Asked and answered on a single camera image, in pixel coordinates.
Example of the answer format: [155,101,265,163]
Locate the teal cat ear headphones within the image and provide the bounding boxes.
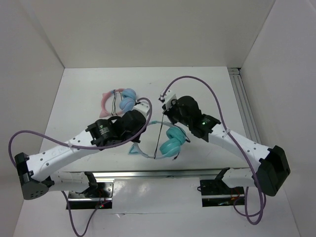
[128,120,191,159]

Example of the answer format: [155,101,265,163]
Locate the black headphone audio cable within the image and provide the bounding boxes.
[153,111,191,161]

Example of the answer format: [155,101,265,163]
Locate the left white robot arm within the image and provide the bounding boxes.
[14,110,146,200]

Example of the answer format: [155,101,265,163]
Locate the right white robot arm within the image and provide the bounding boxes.
[161,96,290,197]

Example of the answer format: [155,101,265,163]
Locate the pink blue cat ear headphones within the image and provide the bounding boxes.
[99,87,138,118]

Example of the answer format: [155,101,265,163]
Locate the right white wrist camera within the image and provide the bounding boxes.
[158,89,177,111]

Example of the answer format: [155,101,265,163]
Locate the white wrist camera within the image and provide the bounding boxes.
[158,89,177,111]
[133,103,152,119]

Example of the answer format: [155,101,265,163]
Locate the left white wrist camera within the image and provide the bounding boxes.
[133,103,152,119]

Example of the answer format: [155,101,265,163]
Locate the aluminium rail at front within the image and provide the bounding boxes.
[92,168,228,180]

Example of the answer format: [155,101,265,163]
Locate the aluminium rail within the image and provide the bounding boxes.
[228,68,261,143]
[92,168,228,180]

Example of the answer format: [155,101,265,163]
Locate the aluminium rail at right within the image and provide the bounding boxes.
[228,68,261,143]

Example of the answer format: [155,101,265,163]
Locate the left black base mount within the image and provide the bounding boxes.
[68,179,114,210]

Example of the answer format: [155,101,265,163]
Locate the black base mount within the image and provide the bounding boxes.
[197,180,244,207]
[68,179,114,210]

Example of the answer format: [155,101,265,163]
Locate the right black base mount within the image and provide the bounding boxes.
[197,180,244,207]

